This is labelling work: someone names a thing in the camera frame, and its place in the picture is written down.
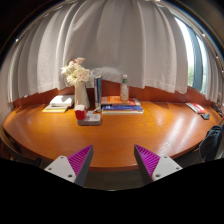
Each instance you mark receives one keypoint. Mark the white curtain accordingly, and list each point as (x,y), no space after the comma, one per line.
(115,37)

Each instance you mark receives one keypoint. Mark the red charger plug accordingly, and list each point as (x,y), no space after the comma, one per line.
(80,112)

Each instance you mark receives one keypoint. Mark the yellow flat book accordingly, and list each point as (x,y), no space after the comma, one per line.
(54,109)

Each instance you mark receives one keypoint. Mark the white open book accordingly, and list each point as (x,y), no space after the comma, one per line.
(62,101)

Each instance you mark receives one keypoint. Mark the dark small object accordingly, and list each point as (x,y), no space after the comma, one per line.
(205,116)

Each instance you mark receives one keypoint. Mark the orange book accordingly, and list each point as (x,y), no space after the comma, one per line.
(116,100)

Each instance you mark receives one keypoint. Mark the white flower bouquet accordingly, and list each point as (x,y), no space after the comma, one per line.
(74,72)

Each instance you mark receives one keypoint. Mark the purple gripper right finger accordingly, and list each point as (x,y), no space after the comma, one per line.
(152,166)

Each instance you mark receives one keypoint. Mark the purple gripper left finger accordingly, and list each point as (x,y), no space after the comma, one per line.
(73,168)

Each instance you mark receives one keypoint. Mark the clear plastic bottle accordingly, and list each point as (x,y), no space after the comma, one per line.
(124,89)

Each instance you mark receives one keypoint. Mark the window frame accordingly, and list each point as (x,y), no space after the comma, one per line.
(198,62)

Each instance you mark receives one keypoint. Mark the upright blue book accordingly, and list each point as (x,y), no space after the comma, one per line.
(97,92)

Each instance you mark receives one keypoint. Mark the dark chair back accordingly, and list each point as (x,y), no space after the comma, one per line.
(208,148)

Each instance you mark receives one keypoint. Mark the red notebook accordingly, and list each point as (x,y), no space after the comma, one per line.
(196,108)

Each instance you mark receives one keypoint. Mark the white power strip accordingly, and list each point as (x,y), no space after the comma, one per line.
(90,120)

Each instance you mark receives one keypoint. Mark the white ceramic vase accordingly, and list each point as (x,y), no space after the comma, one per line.
(81,97)

